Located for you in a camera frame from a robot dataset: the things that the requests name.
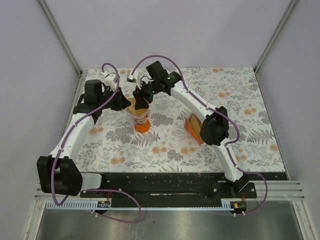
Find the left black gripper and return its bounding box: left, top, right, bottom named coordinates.
left=98, top=86, right=132, bottom=112

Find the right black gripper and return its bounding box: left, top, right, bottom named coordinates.
left=132, top=80, right=160, bottom=112

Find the brown paper coffee filter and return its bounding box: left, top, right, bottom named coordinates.
left=126, top=97, right=151, bottom=117

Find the clear glass dripper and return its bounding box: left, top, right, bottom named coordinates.
left=127, top=107, right=149, bottom=125

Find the orange glass carafe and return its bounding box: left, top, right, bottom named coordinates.
left=134, top=119, right=151, bottom=133

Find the coffee filter box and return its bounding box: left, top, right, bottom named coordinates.
left=184, top=113, right=205, bottom=145

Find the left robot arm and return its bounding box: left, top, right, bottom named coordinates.
left=36, top=79, right=131, bottom=198

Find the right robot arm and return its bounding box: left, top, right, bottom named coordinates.
left=128, top=60, right=248, bottom=198

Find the floral table mat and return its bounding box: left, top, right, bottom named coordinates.
left=74, top=67, right=284, bottom=172

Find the stack of brown filters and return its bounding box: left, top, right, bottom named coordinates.
left=189, top=113, right=204, bottom=141

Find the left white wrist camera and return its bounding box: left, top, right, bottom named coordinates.
left=102, top=71, right=119, bottom=91

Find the left aluminium frame post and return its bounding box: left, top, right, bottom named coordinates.
left=37, top=0, right=84, bottom=77

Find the aluminium frame post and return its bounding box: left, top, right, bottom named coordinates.
left=253, top=0, right=300, bottom=75
left=37, top=0, right=84, bottom=77

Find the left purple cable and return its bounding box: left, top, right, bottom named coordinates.
left=51, top=62, right=143, bottom=224

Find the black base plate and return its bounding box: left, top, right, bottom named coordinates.
left=89, top=172, right=257, bottom=203

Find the white slotted cable duct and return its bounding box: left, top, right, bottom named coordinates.
left=45, top=198, right=245, bottom=211

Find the aluminium front rail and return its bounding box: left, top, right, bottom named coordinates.
left=34, top=180, right=305, bottom=202

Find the right aluminium frame post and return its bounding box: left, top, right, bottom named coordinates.
left=253, top=0, right=300, bottom=75

